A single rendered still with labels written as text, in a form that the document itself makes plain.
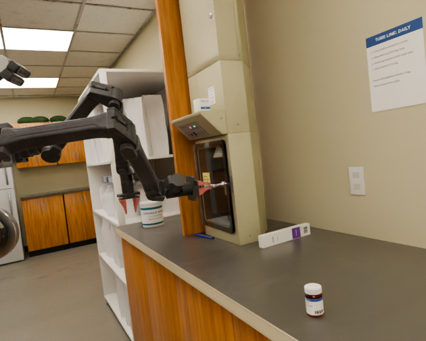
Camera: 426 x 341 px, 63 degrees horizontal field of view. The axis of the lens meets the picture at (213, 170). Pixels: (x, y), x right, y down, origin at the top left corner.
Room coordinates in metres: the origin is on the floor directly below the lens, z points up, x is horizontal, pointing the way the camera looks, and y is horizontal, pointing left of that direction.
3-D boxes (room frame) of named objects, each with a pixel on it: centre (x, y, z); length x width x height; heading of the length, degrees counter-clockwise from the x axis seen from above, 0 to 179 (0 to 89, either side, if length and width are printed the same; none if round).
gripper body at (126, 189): (1.68, 0.42, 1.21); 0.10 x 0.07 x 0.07; 118
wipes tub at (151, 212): (2.08, 0.40, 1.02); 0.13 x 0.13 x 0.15
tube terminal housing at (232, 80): (1.62, -0.11, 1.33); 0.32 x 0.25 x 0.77; 28
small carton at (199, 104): (1.48, 0.02, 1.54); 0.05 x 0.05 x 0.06; 36
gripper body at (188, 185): (1.44, 0.12, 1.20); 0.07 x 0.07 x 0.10; 27
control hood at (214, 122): (1.54, 0.05, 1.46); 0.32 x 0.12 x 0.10; 28
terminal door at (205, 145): (1.56, 0.01, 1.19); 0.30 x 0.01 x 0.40; 26
